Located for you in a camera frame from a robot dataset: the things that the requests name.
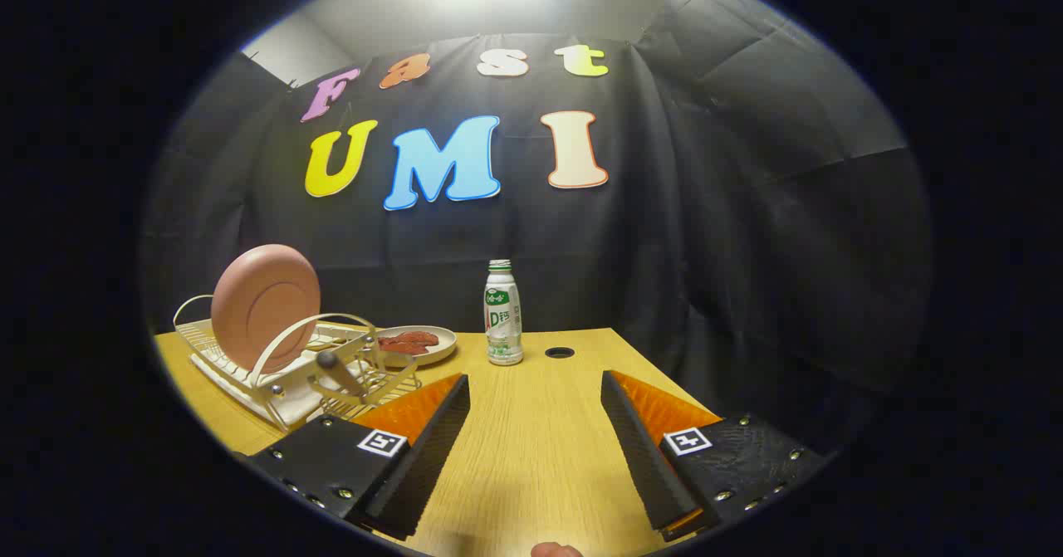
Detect black backdrop cloth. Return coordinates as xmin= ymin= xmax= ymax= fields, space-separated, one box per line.
xmin=141 ymin=0 xmax=935 ymax=458

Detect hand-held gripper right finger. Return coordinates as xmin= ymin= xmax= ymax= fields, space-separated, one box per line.
xmin=600 ymin=370 xmax=831 ymax=542

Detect metal wire basket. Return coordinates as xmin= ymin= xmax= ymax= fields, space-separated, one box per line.
xmin=307 ymin=330 xmax=422 ymax=421

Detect white green drink bottle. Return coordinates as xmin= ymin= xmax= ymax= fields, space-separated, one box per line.
xmin=484 ymin=260 xmax=524 ymax=366

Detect white wire dish rack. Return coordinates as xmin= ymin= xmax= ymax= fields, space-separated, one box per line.
xmin=173 ymin=294 xmax=420 ymax=432

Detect beige plate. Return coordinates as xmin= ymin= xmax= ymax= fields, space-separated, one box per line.
xmin=371 ymin=325 xmax=458 ymax=367

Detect metal spoon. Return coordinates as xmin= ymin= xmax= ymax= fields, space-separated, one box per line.
xmin=316 ymin=350 xmax=367 ymax=399

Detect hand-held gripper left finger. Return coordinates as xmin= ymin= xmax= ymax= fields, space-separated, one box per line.
xmin=241 ymin=373 xmax=472 ymax=541

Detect pink plate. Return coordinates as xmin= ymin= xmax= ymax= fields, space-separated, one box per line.
xmin=211 ymin=244 xmax=321 ymax=374

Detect red raw meat slices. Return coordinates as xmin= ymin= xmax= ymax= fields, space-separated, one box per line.
xmin=378 ymin=331 xmax=439 ymax=355

